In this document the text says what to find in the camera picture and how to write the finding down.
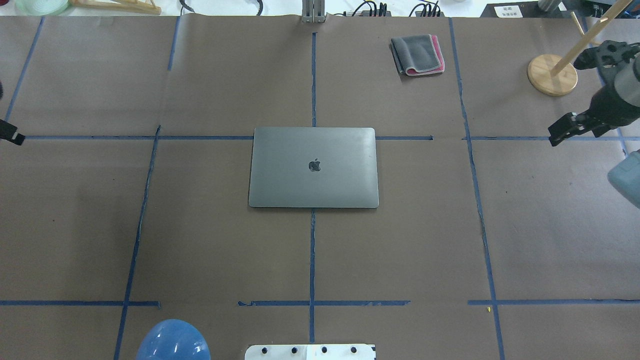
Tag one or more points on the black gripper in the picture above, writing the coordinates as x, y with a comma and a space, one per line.
612, 106

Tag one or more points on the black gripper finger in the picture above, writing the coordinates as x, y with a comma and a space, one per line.
9, 132

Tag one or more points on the grey laptop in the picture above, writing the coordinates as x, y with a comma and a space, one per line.
314, 167

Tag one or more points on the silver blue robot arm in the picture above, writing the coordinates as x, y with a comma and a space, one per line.
624, 177

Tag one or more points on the wooden mug tree stand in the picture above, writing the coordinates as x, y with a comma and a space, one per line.
556, 76

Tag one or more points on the green glass plate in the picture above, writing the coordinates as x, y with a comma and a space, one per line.
41, 7

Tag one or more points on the grey pink folded cloth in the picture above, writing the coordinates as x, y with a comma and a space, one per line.
417, 55

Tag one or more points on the wooden dish rack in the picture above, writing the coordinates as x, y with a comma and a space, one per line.
147, 7

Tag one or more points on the black power strip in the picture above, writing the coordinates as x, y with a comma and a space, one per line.
368, 9

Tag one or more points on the blue desk lamp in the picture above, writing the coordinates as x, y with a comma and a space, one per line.
173, 339

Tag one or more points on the aluminium frame post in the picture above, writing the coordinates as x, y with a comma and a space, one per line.
313, 11

